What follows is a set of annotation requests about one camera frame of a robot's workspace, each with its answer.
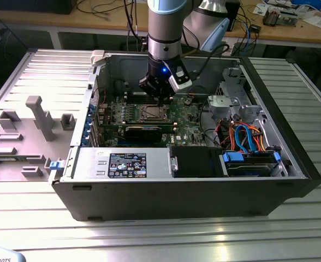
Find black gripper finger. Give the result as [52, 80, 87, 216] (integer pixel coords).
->
[138, 76, 163, 106]
[162, 88, 175, 106]

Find silver CPU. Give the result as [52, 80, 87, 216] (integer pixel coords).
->
[145, 106, 162, 118]

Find CPU socket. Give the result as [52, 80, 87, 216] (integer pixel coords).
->
[138, 103, 173, 121]

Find blue slot retainer clips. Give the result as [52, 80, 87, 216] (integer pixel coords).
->
[80, 105, 96, 148]

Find green motherboard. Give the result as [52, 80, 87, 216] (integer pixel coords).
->
[99, 94, 208, 148]

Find black graphics card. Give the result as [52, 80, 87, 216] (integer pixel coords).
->
[102, 122, 177, 144]

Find silver metal drive cage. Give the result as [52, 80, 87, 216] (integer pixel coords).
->
[206, 67, 263, 123]

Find light grey case latch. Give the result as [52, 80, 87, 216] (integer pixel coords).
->
[90, 49, 106, 67]

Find wooden desk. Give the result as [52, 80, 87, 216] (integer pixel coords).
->
[0, 0, 321, 50]

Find black drive bay box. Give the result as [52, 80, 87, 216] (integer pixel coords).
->
[169, 146, 224, 178]

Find silver power supply with label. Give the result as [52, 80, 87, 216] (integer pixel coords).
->
[72, 147, 175, 180]

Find black upright box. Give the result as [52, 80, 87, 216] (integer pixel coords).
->
[225, 0, 241, 33]

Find black and silver PC case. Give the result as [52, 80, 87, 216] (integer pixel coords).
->
[47, 49, 321, 222]

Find hard disk in blue carrier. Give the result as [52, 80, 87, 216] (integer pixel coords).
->
[219, 151, 283, 177]

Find grey parts rack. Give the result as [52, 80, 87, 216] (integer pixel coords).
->
[0, 95, 77, 182]

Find blue plastic latch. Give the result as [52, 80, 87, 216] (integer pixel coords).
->
[49, 160, 65, 172]

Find metal heat sink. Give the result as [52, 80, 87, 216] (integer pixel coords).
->
[263, 7, 281, 27]

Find black flat box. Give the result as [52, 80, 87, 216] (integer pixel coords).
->
[0, 0, 74, 15]

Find small metal box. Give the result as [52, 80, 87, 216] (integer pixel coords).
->
[279, 10, 300, 27]

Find white papers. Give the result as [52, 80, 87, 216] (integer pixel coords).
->
[299, 15, 321, 28]

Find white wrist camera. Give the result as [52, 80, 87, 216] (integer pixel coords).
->
[168, 60, 193, 92]

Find thin red wire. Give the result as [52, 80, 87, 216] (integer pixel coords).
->
[93, 87, 108, 106]

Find black camera cable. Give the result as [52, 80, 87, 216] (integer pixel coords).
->
[189, 43, 231, 81]

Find blue data wire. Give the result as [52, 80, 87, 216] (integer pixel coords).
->
[234, 124, 259, 153]

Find blue cable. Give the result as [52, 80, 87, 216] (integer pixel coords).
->
[245, 23, 258, 55]

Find orange wire bundle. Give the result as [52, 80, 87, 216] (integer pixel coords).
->
[220, 121, 269, 152]

